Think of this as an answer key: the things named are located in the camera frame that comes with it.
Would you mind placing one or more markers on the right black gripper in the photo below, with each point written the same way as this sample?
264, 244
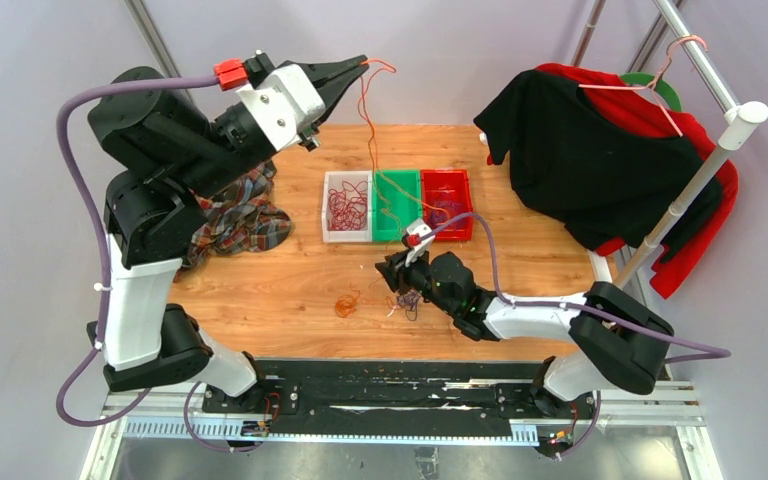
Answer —
395, 271

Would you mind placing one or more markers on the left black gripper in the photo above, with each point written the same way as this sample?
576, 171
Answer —
334, 79

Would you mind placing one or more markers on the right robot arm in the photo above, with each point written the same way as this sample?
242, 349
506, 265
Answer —
622, 344

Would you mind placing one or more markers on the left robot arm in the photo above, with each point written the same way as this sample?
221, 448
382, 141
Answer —
173, 156

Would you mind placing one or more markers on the green plastic bin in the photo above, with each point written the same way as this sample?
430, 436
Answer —
394, 202

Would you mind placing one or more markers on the red plastic bin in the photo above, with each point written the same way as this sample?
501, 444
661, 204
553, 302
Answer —
446, 194

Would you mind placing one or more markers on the white plastic bin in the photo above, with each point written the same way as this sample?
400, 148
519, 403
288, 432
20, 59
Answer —
346, 211

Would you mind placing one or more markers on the plaid flannel shirt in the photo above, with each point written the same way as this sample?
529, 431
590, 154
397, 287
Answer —
243, 218

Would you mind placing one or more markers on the black shirt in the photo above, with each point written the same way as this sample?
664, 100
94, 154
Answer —
606, 164

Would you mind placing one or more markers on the green hanger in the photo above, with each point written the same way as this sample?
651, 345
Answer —
665, 91

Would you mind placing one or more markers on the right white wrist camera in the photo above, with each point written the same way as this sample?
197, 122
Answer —
417, 238

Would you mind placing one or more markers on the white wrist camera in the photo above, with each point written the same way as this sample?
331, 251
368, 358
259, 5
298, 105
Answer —
417, 238
285, 104

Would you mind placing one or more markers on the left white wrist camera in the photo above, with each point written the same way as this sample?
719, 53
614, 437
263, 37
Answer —
285, 104

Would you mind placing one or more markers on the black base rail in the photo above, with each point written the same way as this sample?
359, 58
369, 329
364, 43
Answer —
396, 398

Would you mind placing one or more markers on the pink wire hanger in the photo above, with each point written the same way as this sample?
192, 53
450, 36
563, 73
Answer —
658, 76

